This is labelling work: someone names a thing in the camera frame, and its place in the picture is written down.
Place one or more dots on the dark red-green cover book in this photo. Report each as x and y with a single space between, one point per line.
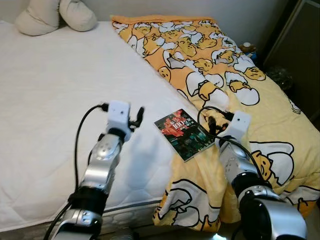
182 135

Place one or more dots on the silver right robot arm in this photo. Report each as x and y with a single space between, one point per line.
270 215

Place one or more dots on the yellow cartoon egg blanket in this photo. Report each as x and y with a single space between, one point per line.
210 65

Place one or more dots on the white quilted mattress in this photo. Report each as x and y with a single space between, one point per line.
60 90

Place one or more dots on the small brown blue toy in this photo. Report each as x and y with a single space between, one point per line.
248 49

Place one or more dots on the dark left robot leg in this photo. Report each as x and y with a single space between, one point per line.
125 234

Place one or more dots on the beige plush toy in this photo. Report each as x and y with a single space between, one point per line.
50 17

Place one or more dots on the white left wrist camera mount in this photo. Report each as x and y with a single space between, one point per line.
119 116

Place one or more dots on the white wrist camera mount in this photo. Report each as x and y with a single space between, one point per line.
239 127
119 116

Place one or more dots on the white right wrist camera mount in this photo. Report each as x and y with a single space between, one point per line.
239 127

